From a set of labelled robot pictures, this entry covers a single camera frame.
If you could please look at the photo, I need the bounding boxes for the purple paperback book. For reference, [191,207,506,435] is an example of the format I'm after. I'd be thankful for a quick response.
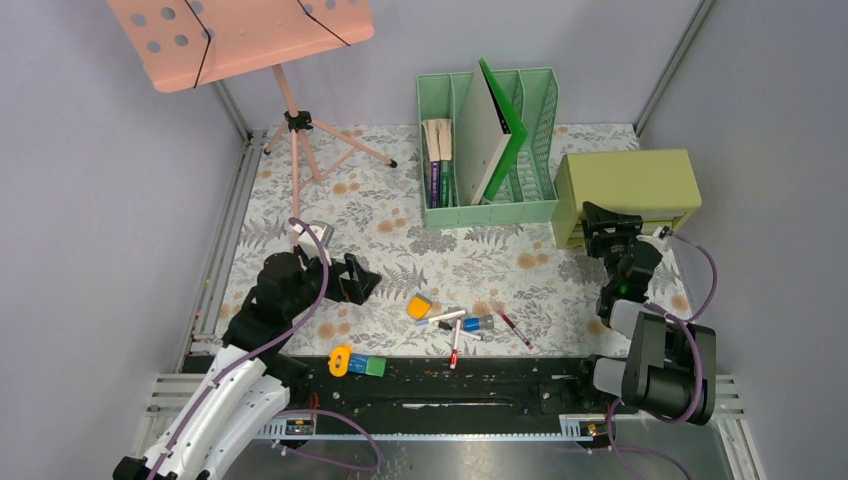
[422,119,442,208]

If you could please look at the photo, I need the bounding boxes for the black white marker pen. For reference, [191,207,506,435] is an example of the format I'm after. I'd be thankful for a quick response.
[437,320,485,342]

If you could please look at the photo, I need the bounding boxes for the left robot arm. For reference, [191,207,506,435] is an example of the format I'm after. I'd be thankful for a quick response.
[112,248,382,479]

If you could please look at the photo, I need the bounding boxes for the yellow blue green toy block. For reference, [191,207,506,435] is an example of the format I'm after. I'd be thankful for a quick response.
[328,345,387,378]

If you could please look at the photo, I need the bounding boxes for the red white marker pen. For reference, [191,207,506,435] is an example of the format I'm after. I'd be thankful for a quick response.
[449,318,462,370]

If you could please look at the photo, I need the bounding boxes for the treehouse paperback book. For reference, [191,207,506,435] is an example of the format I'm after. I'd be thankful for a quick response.
[436,119,453,208]

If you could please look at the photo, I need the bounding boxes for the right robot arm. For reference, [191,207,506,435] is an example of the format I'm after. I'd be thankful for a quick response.
[573,201,717,425]

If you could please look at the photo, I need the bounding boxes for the aluminium frame rail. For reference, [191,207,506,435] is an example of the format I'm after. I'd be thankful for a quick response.
[132,130,267,455]

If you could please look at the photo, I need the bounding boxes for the yellow grey eraser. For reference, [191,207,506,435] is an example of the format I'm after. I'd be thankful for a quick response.
[406,294,433,320]

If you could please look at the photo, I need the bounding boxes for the olive green drawer box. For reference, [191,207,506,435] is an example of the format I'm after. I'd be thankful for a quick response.
[551,149,702,249]

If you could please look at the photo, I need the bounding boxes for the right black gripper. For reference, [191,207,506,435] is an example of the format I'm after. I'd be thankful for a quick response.
[581,200,643,287]

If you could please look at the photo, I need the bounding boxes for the blue grey glue stick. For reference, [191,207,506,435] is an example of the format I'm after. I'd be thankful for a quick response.
[463,315,494,332]

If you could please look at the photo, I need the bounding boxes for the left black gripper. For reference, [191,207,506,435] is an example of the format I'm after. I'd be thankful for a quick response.
[286,248,381,318]

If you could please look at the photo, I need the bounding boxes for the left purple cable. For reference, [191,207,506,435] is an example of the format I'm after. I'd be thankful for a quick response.
[145,217,387,480]

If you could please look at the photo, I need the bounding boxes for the pink music stand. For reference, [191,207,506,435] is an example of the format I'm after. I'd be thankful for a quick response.
[108,0,397,215]

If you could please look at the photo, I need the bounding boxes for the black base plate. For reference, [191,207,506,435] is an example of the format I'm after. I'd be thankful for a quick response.
[289,356,616,436]

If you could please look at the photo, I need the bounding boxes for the green file organizer rack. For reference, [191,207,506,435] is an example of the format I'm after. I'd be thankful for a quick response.
[417,67,559,229]

